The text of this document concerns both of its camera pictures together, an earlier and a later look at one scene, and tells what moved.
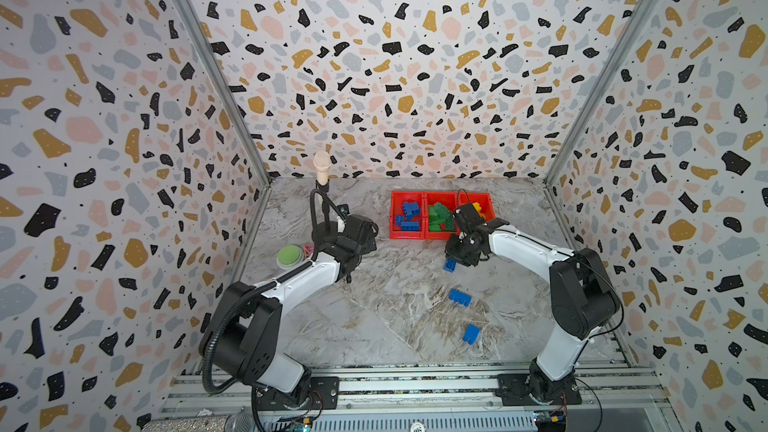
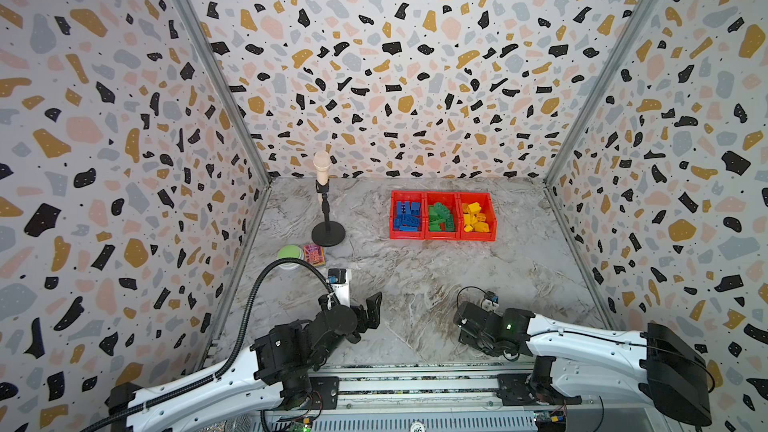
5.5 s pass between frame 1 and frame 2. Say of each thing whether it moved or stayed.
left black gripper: moved
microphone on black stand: stayed
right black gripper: moved
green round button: stayed
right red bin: stayed
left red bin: stayed
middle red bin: stayed
